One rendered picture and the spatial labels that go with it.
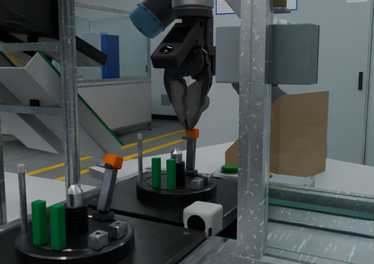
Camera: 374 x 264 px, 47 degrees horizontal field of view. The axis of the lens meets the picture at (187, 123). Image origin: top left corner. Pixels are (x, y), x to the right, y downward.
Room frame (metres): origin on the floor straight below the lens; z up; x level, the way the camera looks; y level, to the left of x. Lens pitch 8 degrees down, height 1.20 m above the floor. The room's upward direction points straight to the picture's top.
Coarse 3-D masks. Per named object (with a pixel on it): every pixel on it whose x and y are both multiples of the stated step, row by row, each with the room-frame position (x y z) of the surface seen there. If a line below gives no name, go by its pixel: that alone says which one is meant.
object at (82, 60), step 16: (0, 0) 0.71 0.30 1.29; (16, 0) 0.73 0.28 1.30; (32, 0) 0.76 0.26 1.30; (48, 0) 0.78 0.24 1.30; (0, 16) 0.77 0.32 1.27; (16, 16) 0.75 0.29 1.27; (32, 16) 0.76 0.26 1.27; (48, 16) 0.78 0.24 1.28; (16, 32) 0.83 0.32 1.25; (32, 32) 0.80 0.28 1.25; (48, 32) 0.78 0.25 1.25; (80, 48) 0.84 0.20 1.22; (96, 48) 0.87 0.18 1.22; (80, 64) 0.91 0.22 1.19; (96, 64) 0.88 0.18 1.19
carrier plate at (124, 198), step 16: (144, 176) 0.84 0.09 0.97; (128, 192) 0.73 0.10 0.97; (224, 192) 0.73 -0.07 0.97; (96, 208) 0.66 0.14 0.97; (112, 208) 0.65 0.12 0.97; (128, 208) 0.65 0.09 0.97; (144, 208) 0.65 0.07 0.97; (160, 208) 0.65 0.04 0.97; (176, 208) 0.65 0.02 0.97; (224, 208) 0.65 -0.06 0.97; (176, 224) 0.60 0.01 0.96; (224, 224) 0.61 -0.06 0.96
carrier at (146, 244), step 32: (32, 224) 0.47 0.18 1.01; (64, 224) 0.46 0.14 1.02; (96, 224) 0.53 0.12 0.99; (128, 224) 0.53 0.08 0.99; (160, 224) 0.58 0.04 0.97; (0, 256) 0.48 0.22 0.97; (32, 256) 0.44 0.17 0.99; (64, 256) 0.44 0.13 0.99; (96, 256) 0.45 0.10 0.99; (128, 256) 0.48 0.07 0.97; (160, 256) 0.48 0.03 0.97
